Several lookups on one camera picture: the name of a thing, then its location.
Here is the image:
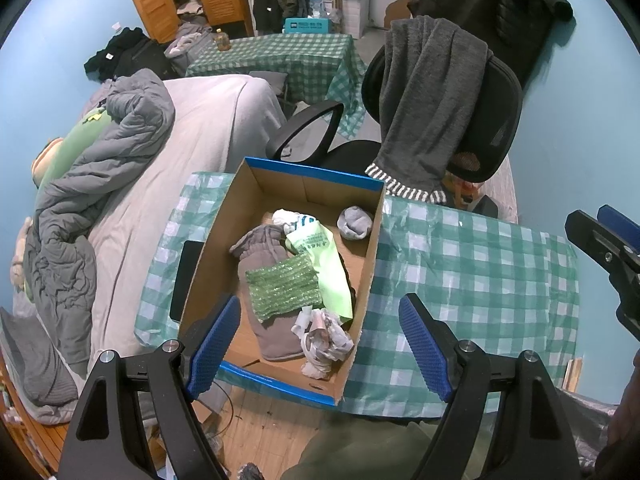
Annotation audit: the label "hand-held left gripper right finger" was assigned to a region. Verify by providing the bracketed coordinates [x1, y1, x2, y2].
[399, 293, 581, 480]

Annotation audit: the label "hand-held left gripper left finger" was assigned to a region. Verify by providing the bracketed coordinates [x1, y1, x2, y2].
[57, 295, 242, 480]

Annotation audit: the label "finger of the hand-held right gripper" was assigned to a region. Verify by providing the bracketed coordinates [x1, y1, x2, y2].
[597, 204, 640, 253]
[565, 210, 640, 275]

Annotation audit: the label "blue-edged cardboard box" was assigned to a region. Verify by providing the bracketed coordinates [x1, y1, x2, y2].
[178, 156, 387, 407]

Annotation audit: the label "brown-grey sock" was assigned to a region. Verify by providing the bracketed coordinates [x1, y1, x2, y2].
[229, 224, 313, 363]

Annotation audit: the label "green knit cloth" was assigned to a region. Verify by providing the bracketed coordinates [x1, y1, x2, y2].
[244, 254, 323, 321]

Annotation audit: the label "white patterned sock bundle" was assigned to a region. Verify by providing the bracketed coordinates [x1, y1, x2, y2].
[291, 307, 355, 380]

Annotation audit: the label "grey sock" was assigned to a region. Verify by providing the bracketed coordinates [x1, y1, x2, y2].
[337, 205, 375, 241]

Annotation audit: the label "white and blue sock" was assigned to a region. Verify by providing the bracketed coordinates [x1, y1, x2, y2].
[271, 208, 318, 235]

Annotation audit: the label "person's right hand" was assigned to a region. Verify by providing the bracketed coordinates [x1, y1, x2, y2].
[607, 377, 640, 463]

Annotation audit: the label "black tablet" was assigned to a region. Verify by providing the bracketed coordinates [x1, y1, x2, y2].
[169, 241, 203, 322]

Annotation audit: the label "green checkered plastic tablecloth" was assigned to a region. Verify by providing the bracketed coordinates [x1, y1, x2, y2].
[134, 171, 581, 418]

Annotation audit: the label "grey ribbed panel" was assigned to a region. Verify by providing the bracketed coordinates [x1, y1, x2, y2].
[482, 155, 520, 223]

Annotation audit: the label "wooden slats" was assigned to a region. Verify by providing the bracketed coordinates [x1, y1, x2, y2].
[562, 357, 583, 391]

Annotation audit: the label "silver foil bag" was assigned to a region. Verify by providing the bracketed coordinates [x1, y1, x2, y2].
[555, 387, 618, 480]

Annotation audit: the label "person's green trousers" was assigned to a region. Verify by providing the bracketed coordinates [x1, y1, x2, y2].
[280, 417, 496, 480]

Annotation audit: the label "orange snack bag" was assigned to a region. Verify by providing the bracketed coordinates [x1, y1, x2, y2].
[445, 172, 476, 208]

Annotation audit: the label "black office chair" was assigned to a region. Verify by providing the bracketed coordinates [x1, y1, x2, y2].
[265, 42, 523, 218]

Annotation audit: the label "grey quilt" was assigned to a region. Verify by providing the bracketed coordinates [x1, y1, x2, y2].
[0, 69, 176, 408]

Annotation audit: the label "grey garment with striped cuffs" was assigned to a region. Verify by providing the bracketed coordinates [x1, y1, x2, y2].
[364, 16, 493, 204]

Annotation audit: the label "bed with white sheet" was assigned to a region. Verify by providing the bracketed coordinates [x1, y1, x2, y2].
[10, 75, 288, 411]

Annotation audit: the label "brown cardboard piece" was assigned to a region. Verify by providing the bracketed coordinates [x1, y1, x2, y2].
[385, 0, 416, 28]

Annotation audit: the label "green checkered cloth table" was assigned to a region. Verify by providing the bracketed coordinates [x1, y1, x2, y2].
[185, 33, 368, 138]

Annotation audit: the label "pile of black clothes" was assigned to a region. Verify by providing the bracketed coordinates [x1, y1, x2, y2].
[83, 27, 173, 81]

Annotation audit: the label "pile of grey clothes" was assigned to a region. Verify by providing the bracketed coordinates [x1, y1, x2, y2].
[165, 22, 216, 61]

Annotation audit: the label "teal box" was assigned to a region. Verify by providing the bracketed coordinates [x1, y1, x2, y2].
[284, 17, 332, 36]

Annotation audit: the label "wooden wardrobe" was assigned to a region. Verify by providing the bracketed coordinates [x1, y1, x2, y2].
[117, 0, 253, 43]

